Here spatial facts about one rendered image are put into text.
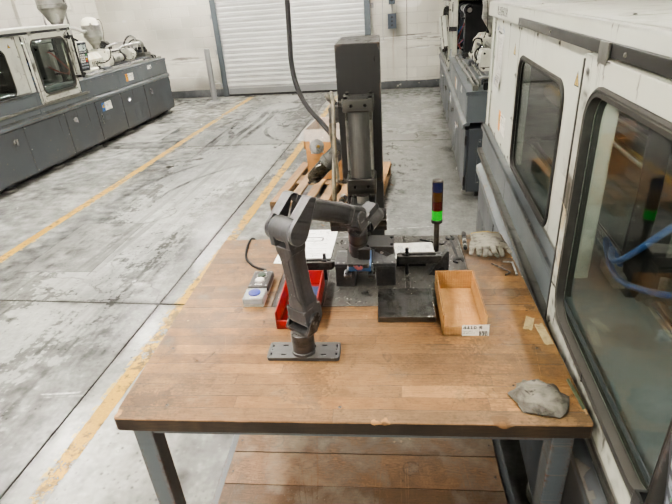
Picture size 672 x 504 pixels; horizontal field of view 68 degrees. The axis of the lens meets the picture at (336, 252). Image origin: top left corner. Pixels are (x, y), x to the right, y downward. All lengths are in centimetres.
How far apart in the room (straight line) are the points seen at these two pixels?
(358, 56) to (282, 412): 99
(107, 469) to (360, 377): 153
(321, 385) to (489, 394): 41
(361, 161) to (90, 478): 181
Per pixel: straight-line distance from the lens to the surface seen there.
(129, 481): 248
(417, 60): 1073
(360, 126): 148
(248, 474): 204
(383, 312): 150
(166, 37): 1186
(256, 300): 162
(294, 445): 209
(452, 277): 164
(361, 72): 154
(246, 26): 1115
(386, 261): 164
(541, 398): 128
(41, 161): 727
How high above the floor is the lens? 177
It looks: 27 degrees down
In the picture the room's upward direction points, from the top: 4 degrees counter-clockwise
